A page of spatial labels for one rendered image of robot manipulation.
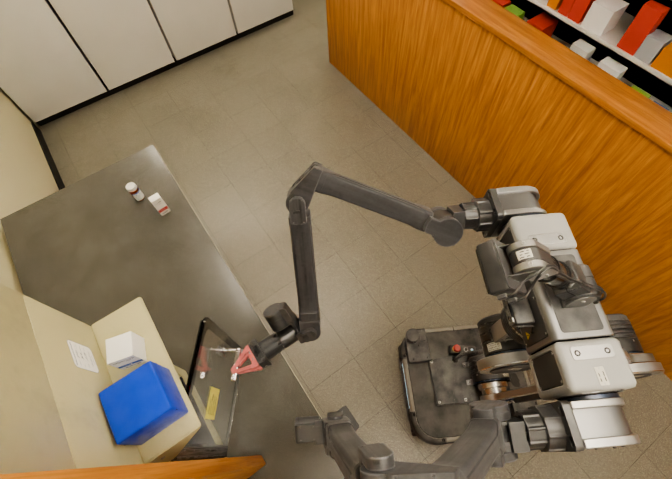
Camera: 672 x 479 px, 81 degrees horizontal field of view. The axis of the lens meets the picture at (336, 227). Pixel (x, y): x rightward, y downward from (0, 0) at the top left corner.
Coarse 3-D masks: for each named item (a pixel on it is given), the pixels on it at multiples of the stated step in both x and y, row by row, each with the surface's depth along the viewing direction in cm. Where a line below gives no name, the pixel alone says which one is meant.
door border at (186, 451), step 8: (184, 448) 88; (192, 448) 92; (200, 448) 97; (208, 448) 103; (216, 448) 109; (224, 448) 116; (176, 456) 84; (184, 456) 87; (192, 456) 92; (200, 456) 96; (224, 456) 115
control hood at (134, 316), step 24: (120, 312) 87; (144, 312) 87; (96, 336) 84; (144, 336) 84; (168, 360) 81; (192, 408) 77; (168, 432) 75; (192, 432) 75; (144, 456) 73; (168, 456) 77
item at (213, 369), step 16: (208, 320) 99; (208, 336) 100; (224, 336) 112; (208, 352) 100; (192, 368) 92; (208, 368) 101; (224, 368) 113; (192, 384) 91; (208, 384) 101; (224, 384) 114; (192, 400) 91; (224, 400) 114; (224, 416) 115; (208, 432) 102; (224, 432) 115
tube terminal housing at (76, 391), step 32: (32, 320) 66; (64, 320) 76; (64, 352) 70; (96, 352) 81; (64, 384) 64; (96, 384) 73; (64, 416) 59; (96, 416) 67; (96, 448) 62; (128, 448) 71
